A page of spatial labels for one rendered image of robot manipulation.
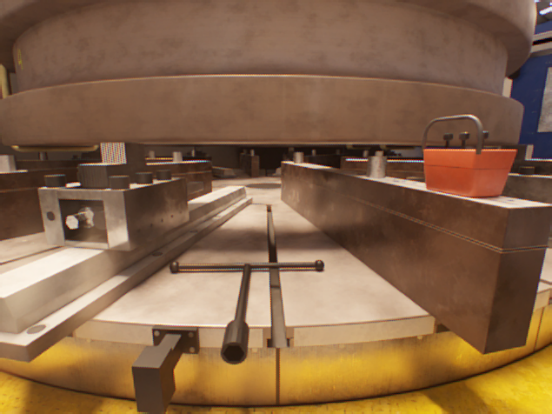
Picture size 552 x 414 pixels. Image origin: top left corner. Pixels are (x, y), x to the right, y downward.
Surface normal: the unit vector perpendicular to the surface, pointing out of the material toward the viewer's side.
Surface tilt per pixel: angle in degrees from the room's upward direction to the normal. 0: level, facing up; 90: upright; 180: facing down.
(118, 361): 90
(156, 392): 90
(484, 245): 90
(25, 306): 71
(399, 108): 90
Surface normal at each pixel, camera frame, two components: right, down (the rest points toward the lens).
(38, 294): 0.93, -0.28
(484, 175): 0.26, 0.31
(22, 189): 0.84, 0.11
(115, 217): -0.18, 0.20
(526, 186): -0.82, 0.11
